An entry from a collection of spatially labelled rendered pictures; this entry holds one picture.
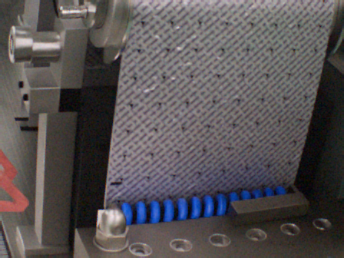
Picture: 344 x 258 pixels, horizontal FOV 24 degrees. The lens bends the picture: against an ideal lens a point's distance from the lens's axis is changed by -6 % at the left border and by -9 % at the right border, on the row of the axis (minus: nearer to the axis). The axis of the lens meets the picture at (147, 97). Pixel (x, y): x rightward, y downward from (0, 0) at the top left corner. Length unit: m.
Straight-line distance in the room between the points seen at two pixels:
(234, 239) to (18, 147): 0.46
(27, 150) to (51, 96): 0.34
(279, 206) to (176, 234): 0.12
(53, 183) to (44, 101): 0.11
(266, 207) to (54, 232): 0.27
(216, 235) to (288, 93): 0.17
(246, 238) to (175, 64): 0.20
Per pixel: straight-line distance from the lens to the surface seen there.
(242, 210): 0.89
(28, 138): 1.25
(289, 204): 0.92
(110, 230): 0.82
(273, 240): 0.89
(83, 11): 0.84
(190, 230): 0.88
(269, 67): 0.88
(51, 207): 0.98
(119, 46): 0.80
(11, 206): 0.83
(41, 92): 0.89
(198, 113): 0.87
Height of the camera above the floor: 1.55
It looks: 27 degrees down
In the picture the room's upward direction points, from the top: 8 degrees clockwise
